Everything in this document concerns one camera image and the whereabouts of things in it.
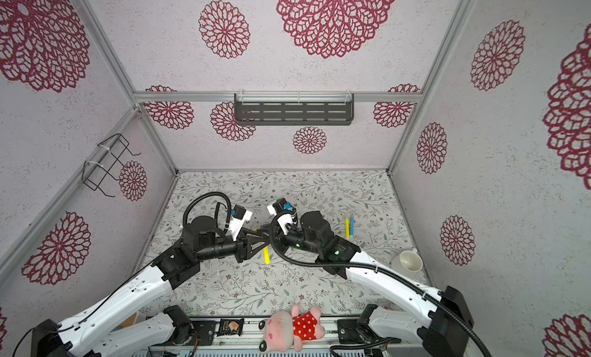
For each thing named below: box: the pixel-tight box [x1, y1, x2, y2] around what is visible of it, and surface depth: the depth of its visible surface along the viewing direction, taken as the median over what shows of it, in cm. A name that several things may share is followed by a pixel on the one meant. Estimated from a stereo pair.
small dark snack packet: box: [217, 318, 245, 337], surface depth 76 cm
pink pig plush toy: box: [257, 304, 326, 353], surface depth 70 cm
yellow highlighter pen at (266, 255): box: [263, 246, 271, 265], surface depth 71 cm
